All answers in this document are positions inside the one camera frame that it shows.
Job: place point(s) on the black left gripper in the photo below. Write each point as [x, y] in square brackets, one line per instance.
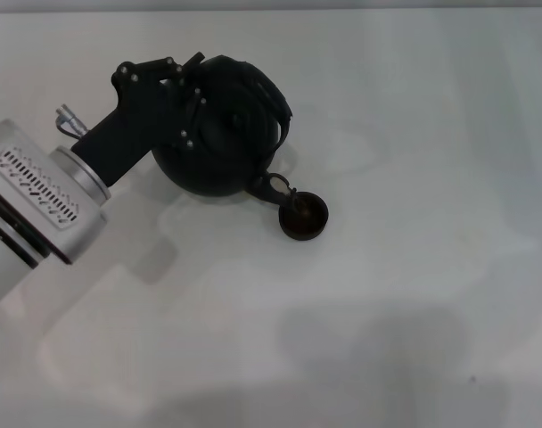
[133, 129]

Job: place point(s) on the small dark brown teacup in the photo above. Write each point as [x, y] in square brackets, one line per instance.
[304, 225]

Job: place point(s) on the silver vented left wrist camera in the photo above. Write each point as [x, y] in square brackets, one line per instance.
[39, 191]

